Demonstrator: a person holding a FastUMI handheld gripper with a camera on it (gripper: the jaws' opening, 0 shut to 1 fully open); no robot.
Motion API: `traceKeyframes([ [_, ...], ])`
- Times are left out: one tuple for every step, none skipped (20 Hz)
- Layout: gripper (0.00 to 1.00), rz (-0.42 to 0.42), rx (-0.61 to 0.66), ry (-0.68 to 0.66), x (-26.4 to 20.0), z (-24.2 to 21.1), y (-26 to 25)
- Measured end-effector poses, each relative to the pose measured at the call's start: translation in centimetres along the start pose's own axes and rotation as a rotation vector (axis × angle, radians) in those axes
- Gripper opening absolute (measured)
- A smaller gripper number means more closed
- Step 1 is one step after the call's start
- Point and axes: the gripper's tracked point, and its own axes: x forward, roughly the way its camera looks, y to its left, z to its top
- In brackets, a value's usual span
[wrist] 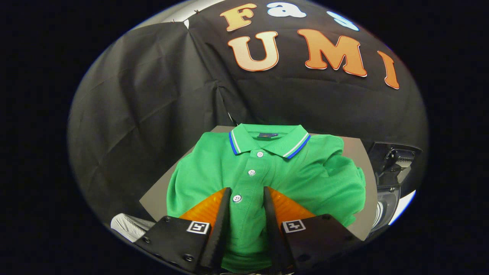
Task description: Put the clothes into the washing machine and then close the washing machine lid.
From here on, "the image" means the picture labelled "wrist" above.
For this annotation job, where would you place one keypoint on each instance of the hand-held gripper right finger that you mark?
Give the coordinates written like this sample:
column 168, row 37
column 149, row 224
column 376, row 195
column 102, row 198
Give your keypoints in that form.
column 273, row 236

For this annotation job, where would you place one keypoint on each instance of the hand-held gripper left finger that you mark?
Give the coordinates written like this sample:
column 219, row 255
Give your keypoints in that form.
column 221, row 236

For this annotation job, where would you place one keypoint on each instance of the green polo shirt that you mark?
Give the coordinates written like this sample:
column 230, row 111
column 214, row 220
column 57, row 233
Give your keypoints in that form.
column 298, row 179

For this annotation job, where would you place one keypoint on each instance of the dark glass washing machine lid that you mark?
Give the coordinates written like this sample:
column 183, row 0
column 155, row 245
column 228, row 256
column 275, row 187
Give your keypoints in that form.
column 382, row 152

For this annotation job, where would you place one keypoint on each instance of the grey topped side table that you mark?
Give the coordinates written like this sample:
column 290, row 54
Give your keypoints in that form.
column 160, row 198

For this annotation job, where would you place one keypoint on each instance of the white ribbed cloth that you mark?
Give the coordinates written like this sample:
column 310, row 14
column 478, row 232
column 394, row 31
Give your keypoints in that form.
column 128, row 227

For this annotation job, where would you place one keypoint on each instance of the black backdrop cloth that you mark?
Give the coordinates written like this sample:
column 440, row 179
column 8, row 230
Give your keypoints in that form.
column 153, row 95

